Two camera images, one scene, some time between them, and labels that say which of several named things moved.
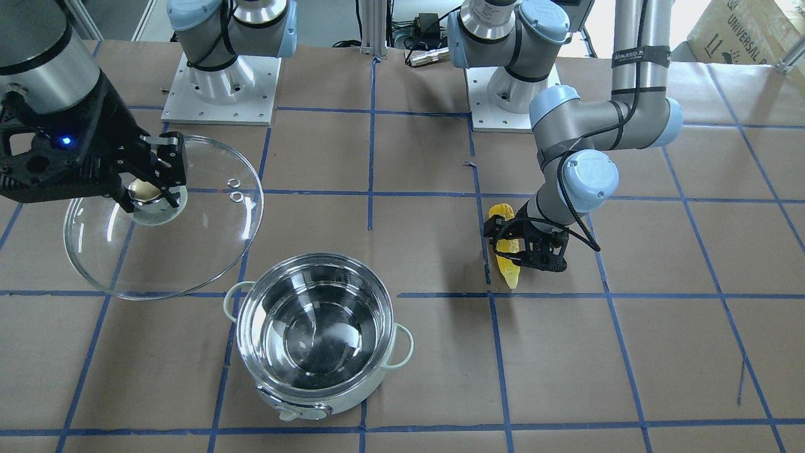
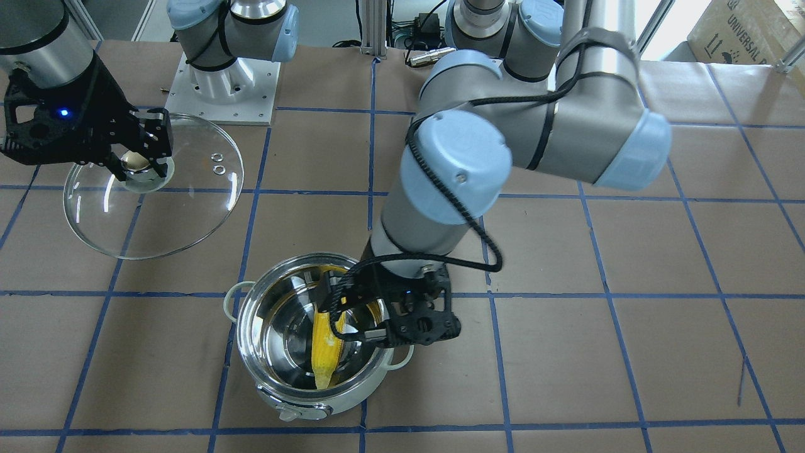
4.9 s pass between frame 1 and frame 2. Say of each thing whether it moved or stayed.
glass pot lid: moved
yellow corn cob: moved
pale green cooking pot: stayed
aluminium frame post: stayed
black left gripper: moved
